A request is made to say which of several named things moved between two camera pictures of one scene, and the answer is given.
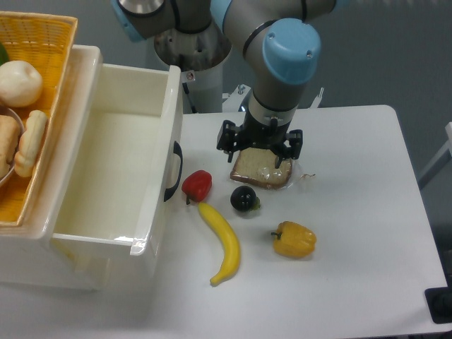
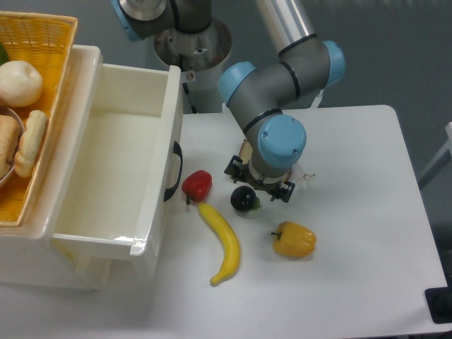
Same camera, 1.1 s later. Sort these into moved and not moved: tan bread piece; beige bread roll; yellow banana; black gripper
Moved: black gripper
Not moved: tan bread piece; beige bread roll; yellow banana
